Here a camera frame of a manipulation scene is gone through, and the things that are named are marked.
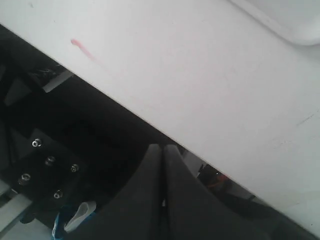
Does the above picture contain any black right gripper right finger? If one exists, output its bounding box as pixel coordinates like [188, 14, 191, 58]
[163, 145, 317, 240]

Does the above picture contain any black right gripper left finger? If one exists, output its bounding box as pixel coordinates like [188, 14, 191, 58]
[67, 144, 162, 240]

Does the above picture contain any white plastic tray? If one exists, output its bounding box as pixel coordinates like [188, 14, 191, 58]
[231, 0, 320, 46]

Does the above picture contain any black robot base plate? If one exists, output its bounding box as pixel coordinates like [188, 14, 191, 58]
[0, 27, 147, 220]

